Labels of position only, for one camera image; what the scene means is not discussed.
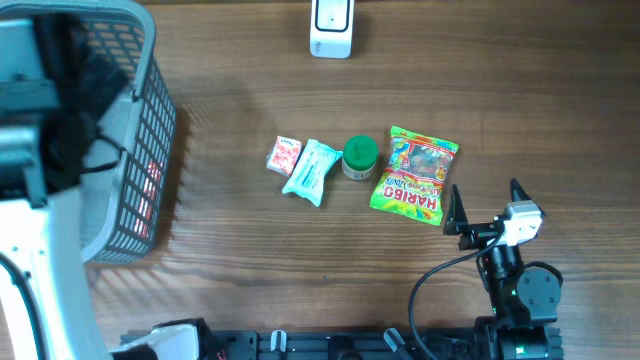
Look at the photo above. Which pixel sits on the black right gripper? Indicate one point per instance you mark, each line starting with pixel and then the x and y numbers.
pixel 476 233

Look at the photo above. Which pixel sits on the green lid jar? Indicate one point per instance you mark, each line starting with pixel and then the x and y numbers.
pixel 360 155

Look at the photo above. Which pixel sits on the mint green wipes pack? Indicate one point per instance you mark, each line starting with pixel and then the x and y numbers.
pixel 307 179

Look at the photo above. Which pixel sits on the red white tissue pack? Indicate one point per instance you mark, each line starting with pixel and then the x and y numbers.
pixel 284 155

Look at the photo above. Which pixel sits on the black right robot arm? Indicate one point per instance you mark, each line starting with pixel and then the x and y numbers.
pixel 524 296

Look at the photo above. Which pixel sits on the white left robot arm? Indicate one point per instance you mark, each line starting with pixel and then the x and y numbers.
pixel 44 292

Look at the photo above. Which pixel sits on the white barcode scanner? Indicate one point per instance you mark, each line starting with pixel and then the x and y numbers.
pixel 331 28

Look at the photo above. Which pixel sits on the Haribo gummy candy bag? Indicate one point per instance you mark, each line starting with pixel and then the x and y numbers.
pixel 413 182

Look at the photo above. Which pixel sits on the grey plastic shopping basket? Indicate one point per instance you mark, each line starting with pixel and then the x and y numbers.
pixel 142 120

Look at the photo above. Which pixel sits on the red package in basket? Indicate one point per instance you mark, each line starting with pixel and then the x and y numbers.
pixel 148 183

